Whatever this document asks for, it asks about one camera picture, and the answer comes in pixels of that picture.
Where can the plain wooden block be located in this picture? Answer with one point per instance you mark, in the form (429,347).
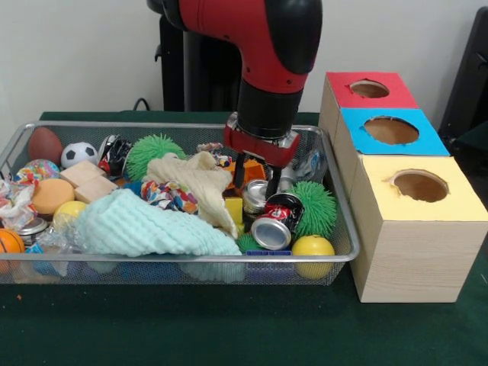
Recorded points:
(95,188)
(81,172)

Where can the small black white soccer ball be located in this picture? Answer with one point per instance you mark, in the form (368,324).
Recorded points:
(78,155)

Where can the black stand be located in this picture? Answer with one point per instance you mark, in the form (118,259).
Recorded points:
(469,84)

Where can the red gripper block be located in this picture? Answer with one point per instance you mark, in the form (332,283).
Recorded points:
(259,146)

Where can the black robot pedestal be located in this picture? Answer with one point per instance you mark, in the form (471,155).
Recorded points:
(206,76)

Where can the small orange basketball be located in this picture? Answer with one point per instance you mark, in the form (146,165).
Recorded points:
(11,241)

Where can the cream waffle cloth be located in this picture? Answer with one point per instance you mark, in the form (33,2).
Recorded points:
(198,183)

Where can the yellow smiley ball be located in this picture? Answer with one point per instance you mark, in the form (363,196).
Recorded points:
(313,248)

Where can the green fuzzy toy with eyes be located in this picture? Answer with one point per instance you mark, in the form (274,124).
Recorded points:
(319,207)

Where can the plain yellow ball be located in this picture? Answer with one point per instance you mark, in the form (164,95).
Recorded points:
(69,212)

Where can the small globe print ball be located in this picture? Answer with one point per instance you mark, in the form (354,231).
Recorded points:
(38,169)

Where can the small brown football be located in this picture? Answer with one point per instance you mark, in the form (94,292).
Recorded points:
(43,142)

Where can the mint green waffle cloth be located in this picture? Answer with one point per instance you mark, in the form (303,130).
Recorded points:
(145,225)

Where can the yellow toy block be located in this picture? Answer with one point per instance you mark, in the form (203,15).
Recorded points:
(233,210)

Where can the dark green table cloth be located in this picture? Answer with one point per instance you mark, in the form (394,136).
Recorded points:
(229,328)

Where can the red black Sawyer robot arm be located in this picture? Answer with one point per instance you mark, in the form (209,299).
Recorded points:
(267,53)

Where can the clear shallow mesh bin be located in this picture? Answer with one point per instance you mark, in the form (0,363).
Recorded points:
(335,259)

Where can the green spiky ball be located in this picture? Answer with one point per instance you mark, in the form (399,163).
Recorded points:
(152,156)

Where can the black silver drink can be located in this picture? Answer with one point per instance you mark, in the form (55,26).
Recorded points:
(274,221)

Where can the brown round burger toy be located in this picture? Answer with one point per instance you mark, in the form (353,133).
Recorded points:
(52,196)

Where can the wooden box with three holes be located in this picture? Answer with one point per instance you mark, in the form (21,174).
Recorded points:
(412,236)

